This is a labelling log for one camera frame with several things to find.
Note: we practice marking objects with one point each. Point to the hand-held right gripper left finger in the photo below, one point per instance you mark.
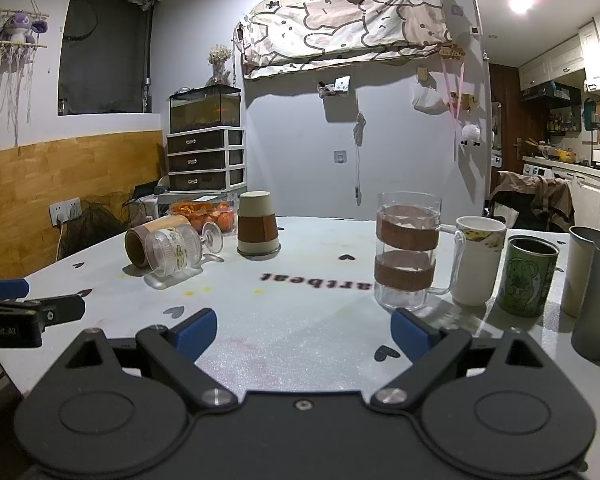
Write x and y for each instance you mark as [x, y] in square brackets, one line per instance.
[198, 334]

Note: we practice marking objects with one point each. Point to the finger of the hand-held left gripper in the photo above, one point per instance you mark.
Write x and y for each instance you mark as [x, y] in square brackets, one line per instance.
[2, 289]
[60, 308]

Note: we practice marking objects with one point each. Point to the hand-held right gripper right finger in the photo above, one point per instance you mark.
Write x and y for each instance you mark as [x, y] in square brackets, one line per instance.
[409, 335]

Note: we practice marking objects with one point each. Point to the paper cup with brown sleeve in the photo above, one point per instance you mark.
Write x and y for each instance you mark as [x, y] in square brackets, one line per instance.
[258, 227]

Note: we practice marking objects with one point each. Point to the green printed cup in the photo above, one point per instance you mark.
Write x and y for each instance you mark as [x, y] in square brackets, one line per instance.
[525, 280]

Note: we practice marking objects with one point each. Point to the glass mug with brown bands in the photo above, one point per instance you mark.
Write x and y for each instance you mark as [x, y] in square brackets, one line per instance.
[405, 255]

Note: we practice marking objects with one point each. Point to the clear printed glass goblet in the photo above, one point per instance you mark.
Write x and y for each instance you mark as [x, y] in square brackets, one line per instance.
[172, 255]

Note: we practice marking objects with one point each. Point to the black mesh net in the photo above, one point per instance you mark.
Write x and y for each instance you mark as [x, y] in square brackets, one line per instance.
[92, 227]

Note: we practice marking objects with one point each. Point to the white ceramic mug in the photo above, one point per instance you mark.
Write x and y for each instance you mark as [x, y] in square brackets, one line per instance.
[477, 265]

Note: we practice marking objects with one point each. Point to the clear box of oranges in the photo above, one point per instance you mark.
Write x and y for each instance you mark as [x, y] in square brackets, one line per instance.
[200, 214]

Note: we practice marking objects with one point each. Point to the white plastic drawer unit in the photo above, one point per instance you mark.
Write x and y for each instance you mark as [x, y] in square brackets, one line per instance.
[205, 160]

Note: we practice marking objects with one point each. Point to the slim grey metal tumbler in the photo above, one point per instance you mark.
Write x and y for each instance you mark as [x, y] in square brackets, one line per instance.
[577, 270]

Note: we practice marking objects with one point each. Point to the chair with brown clothes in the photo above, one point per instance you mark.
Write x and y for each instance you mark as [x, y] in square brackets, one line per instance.
[535, 200]

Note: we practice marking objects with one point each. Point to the wide grey metal tumbler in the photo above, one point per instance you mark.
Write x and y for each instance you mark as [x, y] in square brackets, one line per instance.
[597, 305]

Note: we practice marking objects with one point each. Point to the white sheep plush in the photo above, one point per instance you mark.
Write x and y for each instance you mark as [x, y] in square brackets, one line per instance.
[471, 134]

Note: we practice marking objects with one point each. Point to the glass fish tank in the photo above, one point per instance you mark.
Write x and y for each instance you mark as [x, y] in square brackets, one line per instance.
[205, 110]

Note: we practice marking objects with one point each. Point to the white washing machine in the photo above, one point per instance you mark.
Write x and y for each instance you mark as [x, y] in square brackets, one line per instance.
[580, 190]

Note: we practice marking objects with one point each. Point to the white hanging bag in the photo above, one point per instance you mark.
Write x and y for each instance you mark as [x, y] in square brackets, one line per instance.
[430, 101]

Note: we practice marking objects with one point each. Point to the brown wooden door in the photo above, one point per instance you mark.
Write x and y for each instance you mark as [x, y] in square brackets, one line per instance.
[505, 110]

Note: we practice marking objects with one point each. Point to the dark window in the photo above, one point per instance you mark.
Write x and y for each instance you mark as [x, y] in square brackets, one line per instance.
[105, 55]

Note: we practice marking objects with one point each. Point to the purple plush toy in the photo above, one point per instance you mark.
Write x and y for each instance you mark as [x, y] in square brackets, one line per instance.
[20, 27]

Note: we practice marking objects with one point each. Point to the dried flowers in vase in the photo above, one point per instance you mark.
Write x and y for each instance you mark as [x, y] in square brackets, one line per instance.
[220, 62]

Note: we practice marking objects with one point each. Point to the white kitchen cabinets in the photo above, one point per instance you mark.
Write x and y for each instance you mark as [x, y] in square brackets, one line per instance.
[560, 57]

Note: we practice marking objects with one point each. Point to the printed cartoon cloth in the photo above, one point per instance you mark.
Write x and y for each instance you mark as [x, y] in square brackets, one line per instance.
[340, 25]

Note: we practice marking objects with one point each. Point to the white wall socket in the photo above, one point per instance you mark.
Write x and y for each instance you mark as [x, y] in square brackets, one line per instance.
[65, 211]

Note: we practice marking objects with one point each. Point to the white wall switch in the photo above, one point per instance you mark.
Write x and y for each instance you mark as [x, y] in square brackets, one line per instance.
[340, 156]

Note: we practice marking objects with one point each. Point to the white macrame wall hanging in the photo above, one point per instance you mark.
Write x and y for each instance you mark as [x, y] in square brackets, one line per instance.
[0, 85]

